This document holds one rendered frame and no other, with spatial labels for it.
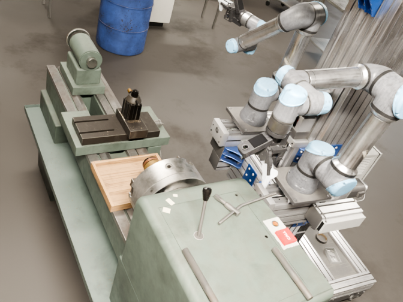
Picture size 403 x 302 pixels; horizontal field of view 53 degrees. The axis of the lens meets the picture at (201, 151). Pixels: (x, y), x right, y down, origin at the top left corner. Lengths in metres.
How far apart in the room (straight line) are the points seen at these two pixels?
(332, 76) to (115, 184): 1.10
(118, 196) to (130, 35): 3.16
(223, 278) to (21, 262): 1.70
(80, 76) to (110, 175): 0.76
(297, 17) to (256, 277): 1.18
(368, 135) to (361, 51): 0.40
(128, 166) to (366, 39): 1.25
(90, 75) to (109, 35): 2.38
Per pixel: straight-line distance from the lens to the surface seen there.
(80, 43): 2.57
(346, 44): 1.95
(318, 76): 1.47
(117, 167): 2.09
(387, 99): 1.60
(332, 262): 3.10
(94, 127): 2.17
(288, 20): 2.00
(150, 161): 1.81
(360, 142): 1.68
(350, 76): 1.57
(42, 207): 3.06
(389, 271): 3.74
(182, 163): 1.66
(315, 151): 1.80
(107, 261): 2.14
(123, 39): 4.89
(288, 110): 1.26
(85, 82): 2.59
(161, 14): 5.86
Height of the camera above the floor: 2.30
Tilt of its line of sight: 37 degrees down
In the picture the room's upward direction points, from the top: 20 degrees clockwise
